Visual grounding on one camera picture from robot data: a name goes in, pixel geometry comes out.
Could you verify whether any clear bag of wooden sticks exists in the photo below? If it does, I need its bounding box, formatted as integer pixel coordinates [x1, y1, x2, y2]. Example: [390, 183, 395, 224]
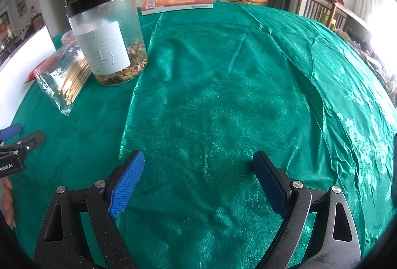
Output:
[33, 39, 93, 116]

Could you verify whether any white board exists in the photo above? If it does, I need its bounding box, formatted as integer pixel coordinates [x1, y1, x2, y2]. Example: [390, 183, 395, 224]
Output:
[0, 25, 58, 131]

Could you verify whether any wooden chair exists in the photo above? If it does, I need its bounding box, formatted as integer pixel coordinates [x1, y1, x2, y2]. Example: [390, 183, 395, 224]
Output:
[296, 0, 337, 31]

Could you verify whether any red foil packet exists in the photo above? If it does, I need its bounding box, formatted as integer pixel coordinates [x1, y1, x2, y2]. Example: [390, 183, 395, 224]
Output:
[24, 52, 67, 85]

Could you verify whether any person's left hand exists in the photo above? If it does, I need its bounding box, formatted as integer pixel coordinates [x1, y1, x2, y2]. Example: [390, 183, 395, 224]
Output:
[0, 177, 17, 230]

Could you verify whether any green tablecloth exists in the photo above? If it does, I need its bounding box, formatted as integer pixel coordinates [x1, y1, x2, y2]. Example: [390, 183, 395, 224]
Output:
[11, 0, 397, 269]

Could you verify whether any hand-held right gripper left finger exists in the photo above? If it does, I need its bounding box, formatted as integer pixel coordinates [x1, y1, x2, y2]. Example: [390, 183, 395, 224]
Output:
[33, 149, 146, 269]

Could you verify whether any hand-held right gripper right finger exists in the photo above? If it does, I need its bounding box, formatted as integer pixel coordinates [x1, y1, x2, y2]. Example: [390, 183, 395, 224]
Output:
[252, 150, 363, 269]

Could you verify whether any orange cover book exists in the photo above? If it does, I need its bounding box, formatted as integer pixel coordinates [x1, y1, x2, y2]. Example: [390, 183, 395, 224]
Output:
[141, 0, 214, 16]

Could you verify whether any clear jar with black lid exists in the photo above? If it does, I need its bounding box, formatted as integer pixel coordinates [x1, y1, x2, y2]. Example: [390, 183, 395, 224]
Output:
[65, 0, 149, 87]

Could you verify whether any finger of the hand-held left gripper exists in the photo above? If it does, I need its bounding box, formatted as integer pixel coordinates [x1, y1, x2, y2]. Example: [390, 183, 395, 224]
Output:
[15, 129, 47, 152]
[0, 123, 23, 143]

